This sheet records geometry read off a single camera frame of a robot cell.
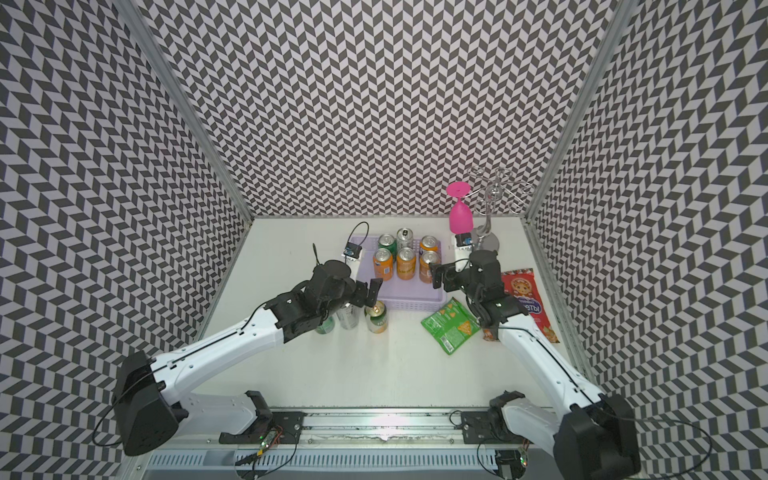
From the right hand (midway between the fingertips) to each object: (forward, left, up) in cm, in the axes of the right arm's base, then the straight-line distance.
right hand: (447, 266), depth 81 cm
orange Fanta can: (+15, +4, -8) cm, 17 cm away
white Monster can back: (+16, +12, -7) cm, 21 cm away
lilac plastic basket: (+3, +14, -21) cm, 25 cm away
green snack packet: (-9, -3, -18) cm, 20 cm away
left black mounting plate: (-36, +43, -12) cm, 58 cm away
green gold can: (-11, +19, -9) cm, 24 cm away
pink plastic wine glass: (+21, -7, -2) cm, 22 cm away
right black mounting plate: (-35, -7, -20) cm, 41 cm away
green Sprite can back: (+15, +17, -7) cm, 24 cm away
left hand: (-4, +22, +1) cm, 23 cm away
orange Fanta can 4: (+9, +4, -9) cm, 14 cm away
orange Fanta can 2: (+8, +18, -10) cm, 23 cm away
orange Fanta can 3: (+8, +11, -10) cm, 17 cm away
